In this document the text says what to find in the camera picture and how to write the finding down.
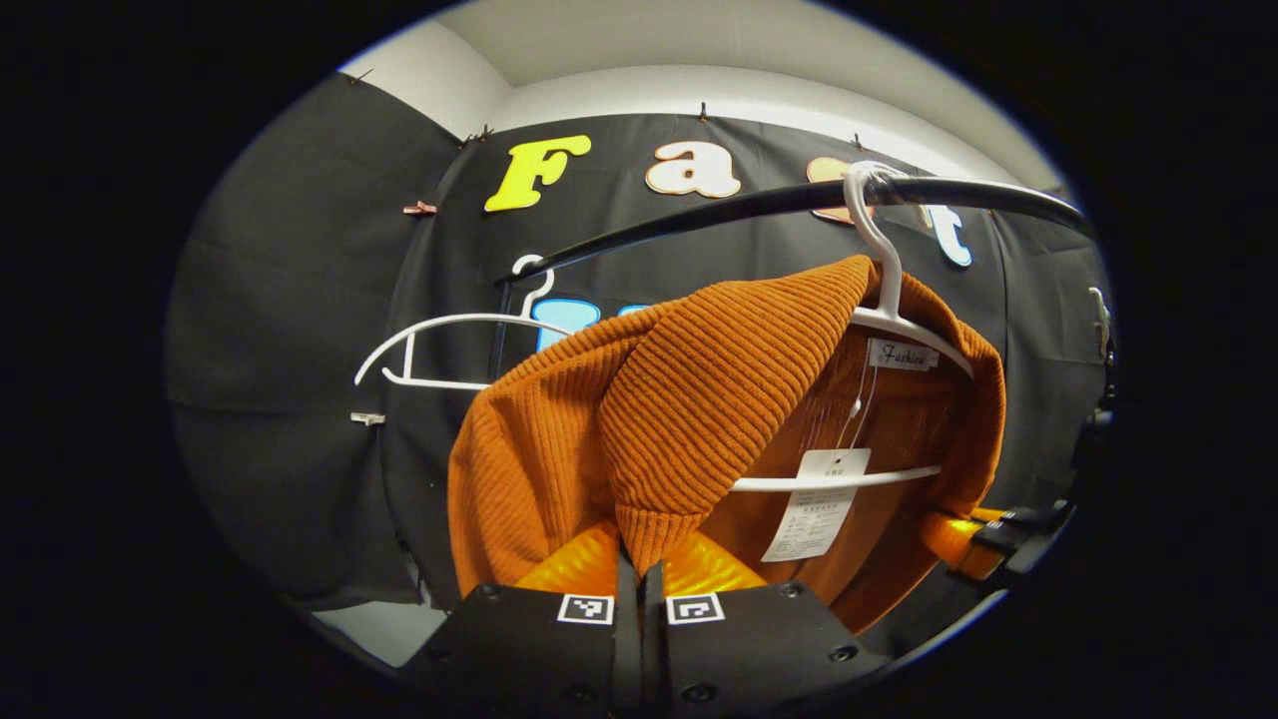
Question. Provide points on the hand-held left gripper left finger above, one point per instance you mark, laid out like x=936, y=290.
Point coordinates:
x=626, y=649

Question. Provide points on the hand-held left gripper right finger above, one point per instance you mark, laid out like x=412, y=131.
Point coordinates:
x=654, y=649

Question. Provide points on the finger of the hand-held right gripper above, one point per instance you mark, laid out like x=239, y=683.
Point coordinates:
x=1018, y=534

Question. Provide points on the empty white clothes hanger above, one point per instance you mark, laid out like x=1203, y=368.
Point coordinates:
x=469, y=317

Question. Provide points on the black clothes rack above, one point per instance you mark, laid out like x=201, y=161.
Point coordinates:
x=699, y=212

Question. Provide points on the silver cloth clip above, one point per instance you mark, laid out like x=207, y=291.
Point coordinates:
x=368, y=418

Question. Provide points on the pink cloth clip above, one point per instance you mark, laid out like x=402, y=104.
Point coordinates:
x=420, y=209

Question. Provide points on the black backdrop cloth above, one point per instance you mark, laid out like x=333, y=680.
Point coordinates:
x=280, y=300

